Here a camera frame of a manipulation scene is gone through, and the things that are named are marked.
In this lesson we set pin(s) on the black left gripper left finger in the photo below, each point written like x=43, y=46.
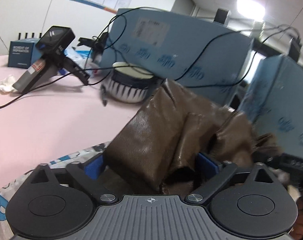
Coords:
x=86, y=177

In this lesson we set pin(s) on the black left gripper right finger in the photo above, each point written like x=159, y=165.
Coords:
x=216, y=174

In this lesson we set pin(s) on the brown leather jacket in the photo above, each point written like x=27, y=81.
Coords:
x=156, y=151

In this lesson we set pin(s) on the pink table sheet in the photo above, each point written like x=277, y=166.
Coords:
x=58, y=120

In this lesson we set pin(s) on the blue-grey printed box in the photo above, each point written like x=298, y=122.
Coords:
x=206, y=57
x=274, y=102

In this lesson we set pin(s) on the cartoon printed white cloth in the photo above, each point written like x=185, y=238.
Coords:
x=43, y=173

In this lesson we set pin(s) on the crumpled white tissue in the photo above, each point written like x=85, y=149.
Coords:
x=6, y=85

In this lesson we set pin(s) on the small dark blue box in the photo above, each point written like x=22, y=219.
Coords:
x=23, y=53

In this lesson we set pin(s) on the black power adapter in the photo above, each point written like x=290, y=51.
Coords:
x=222, y=16

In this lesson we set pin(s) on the black handheld camera device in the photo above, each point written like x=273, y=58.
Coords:
x=51, y=46

